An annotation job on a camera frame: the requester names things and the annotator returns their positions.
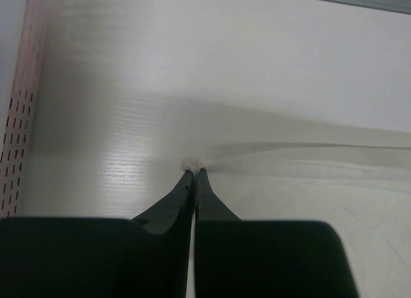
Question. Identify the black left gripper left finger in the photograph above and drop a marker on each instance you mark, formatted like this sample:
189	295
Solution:
145	256

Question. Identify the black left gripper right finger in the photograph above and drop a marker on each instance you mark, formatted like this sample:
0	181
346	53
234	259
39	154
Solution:
280	258

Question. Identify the white t shirt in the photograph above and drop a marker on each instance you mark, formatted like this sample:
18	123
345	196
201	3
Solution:
362	191

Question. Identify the white plastic laundry basket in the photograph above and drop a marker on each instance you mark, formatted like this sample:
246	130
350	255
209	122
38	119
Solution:
23	34

